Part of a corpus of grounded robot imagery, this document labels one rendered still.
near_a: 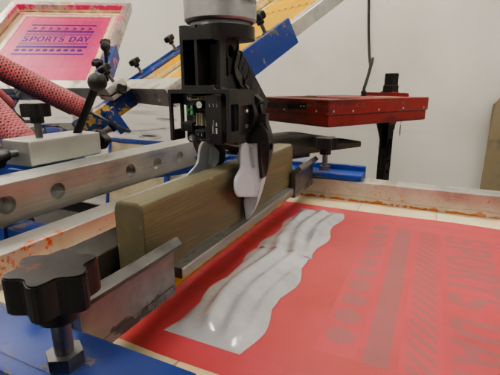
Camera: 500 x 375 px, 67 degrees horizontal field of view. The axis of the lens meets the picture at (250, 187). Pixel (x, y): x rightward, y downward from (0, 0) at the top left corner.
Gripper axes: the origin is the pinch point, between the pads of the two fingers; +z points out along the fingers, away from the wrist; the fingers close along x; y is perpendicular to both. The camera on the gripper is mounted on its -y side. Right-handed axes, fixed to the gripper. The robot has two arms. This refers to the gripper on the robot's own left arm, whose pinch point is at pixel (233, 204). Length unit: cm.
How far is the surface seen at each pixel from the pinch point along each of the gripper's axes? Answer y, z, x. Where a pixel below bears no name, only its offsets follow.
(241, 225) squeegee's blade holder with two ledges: 3.3, 1.2, 2.7
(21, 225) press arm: 0.6, 9.0, -40.8
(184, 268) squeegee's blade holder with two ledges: 14.6, 1.3, 2.8
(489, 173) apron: -195, 31, 52
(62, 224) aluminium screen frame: 10.6, 1.7, -17.4
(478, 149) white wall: -200, 20, 46
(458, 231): -17.3, 5.4, 26.0
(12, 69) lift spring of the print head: -18, -18, -65
